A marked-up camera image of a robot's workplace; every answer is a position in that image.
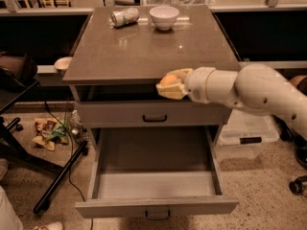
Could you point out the black chair caster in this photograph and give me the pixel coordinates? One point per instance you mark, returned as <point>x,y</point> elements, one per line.
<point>297,186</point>

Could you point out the snack bag pile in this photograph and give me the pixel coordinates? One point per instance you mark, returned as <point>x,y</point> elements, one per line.
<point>48,132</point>

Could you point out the plastic water bottle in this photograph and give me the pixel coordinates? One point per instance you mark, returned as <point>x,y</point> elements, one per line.
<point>76,127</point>

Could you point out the open grey drawer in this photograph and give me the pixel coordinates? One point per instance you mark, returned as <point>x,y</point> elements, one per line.
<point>155,173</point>

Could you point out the white ceramic bowl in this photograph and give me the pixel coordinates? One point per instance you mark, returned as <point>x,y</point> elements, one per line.
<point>164,17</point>

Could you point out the lying drink can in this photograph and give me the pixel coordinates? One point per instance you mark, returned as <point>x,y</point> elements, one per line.
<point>124,17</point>

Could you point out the clear plastic storage bin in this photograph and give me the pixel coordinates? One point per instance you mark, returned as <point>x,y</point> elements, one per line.
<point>244,135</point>

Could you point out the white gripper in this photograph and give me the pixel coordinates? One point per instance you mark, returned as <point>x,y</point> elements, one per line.
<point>197,82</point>

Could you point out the grey drawer cabinet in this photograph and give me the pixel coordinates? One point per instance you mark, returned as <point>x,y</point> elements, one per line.
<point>115,65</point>

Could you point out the orange fruit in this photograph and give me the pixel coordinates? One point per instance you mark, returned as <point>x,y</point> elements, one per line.
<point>169,79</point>

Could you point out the small round side bowl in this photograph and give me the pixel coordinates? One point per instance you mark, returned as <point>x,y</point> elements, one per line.
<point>63,63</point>

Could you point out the person leg white trousers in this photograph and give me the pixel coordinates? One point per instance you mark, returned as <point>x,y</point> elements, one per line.
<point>10,221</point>

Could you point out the closed grey upper drawer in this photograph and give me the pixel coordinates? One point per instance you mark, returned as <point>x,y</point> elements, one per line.
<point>151,114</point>

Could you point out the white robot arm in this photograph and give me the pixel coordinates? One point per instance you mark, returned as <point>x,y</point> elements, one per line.
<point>256,89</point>

